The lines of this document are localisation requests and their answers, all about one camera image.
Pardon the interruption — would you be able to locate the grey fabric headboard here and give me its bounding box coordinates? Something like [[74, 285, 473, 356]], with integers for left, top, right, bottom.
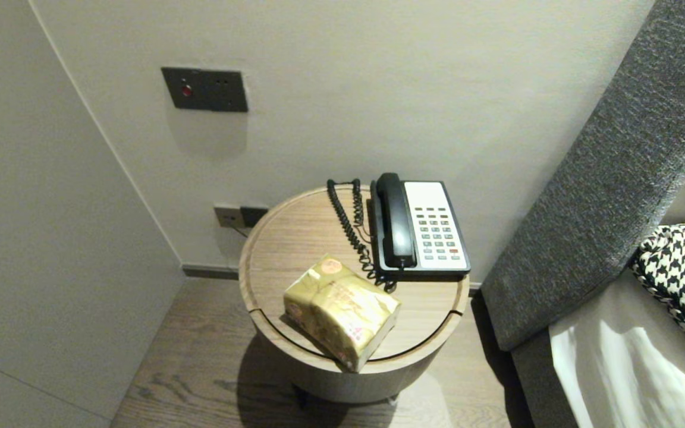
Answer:
[[480, 0, 685, 351]]

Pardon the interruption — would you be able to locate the black and white desk telephone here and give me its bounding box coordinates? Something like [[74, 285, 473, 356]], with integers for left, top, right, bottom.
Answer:
[[369, 180, 472, 282]]

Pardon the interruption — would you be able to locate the white bed sheet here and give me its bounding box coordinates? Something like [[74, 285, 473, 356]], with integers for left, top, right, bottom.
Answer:
[[549, 267, 685, 428]]

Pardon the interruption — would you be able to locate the grey upholstered bed frame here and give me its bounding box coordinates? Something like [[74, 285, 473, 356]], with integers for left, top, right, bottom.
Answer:
[[510, 333, 594, 428]]

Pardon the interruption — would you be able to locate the black telephone handset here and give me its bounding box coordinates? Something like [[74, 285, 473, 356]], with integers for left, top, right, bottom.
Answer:
[[375, 172, 418, 269]]

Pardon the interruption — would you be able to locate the black coiled phone cord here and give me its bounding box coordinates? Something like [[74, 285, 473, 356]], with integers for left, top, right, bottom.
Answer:
[[326, 178, 398, 294]]

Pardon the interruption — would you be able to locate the gold tissue pack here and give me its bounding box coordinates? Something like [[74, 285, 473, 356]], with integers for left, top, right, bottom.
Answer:
[[283, 254, 403, 373]]

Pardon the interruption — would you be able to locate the grey wall baseboard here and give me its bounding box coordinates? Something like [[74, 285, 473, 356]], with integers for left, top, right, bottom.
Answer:
[[182, 264, 241, 281]]

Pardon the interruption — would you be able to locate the beige wall data socket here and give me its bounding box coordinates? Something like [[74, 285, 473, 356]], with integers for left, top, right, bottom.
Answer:
[[213, 205, 242, 229]]

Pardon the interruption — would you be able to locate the dark wall power socket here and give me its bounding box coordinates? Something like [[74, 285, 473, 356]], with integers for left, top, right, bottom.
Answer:
[[240, 206, 269, 228]]

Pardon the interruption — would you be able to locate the dark wall switch panel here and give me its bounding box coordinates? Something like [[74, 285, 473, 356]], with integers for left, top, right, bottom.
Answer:
[[161, 67, 249, 114]]

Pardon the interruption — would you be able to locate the round wooden bedside table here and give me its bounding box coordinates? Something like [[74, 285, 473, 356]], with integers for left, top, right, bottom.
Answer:
[[239, 185, 472, 406]]

